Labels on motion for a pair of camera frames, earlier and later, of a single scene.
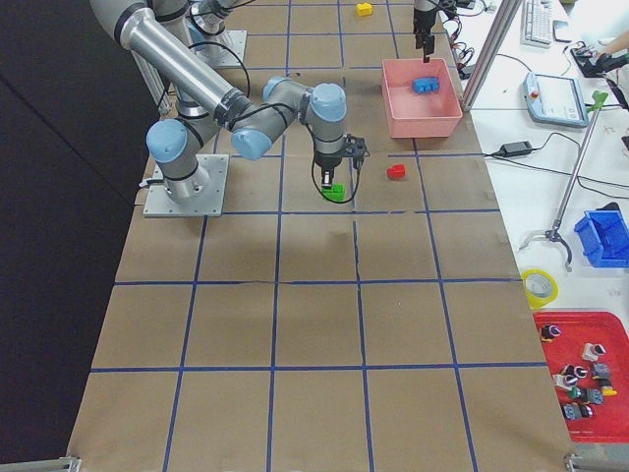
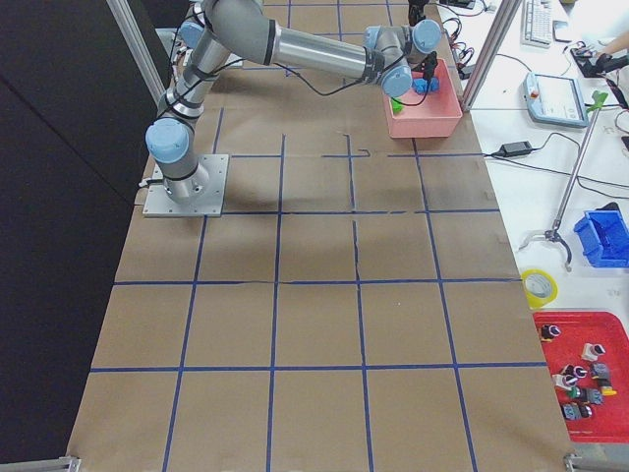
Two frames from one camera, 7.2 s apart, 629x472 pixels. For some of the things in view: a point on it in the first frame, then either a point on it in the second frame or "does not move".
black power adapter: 516,148 does not move
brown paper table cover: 387,330 does not move
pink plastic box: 422,98 does not move
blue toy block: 426,85 does not move
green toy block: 337,192 → 397,107
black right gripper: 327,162 → 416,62
